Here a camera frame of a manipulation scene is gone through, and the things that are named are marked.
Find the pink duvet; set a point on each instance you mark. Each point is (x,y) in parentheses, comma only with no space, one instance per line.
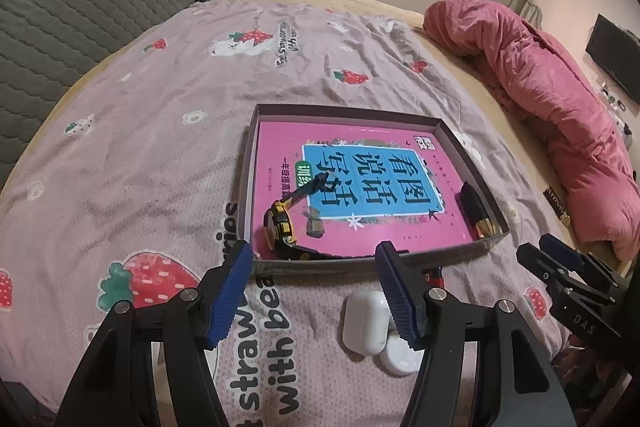
(550,97)

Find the white round bottle cap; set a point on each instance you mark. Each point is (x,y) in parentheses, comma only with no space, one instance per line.
(397,357)

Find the black yellow wristwatch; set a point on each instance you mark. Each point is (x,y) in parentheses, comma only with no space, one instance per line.
(281,222)

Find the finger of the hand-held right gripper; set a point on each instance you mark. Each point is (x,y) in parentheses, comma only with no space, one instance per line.
(562,252)
(540,262)

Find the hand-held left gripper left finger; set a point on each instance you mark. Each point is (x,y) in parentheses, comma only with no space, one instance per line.
(229,299)

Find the black gold small case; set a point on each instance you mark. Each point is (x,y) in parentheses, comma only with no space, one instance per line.
(475,204)

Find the white earbuds case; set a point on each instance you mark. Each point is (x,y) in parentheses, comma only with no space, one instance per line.
(362,322)

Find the grey shallow cardboard box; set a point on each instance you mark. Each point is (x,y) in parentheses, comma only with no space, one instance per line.
(350,117)

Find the red lighter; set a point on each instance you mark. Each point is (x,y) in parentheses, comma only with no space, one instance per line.
(436,279)

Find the pink blue book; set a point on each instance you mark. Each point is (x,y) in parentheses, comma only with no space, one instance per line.
(280,167)

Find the black television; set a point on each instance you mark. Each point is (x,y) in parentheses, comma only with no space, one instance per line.
(612,52)

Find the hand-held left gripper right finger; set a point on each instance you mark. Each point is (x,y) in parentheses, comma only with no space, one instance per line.
(400,302)

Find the grey quilted headboard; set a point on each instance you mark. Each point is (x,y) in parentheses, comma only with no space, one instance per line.
(75,7)

